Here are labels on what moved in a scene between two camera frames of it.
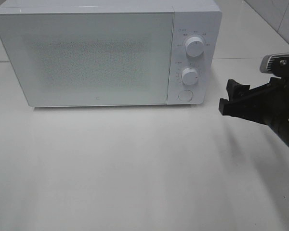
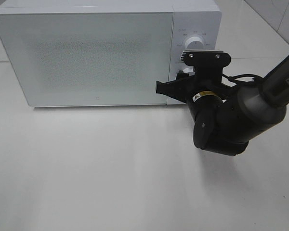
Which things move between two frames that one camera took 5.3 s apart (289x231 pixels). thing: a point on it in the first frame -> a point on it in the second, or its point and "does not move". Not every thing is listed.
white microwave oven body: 111,53 does not move
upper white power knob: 194,46 does not move
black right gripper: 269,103 -> 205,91
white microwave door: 89,59 does not move
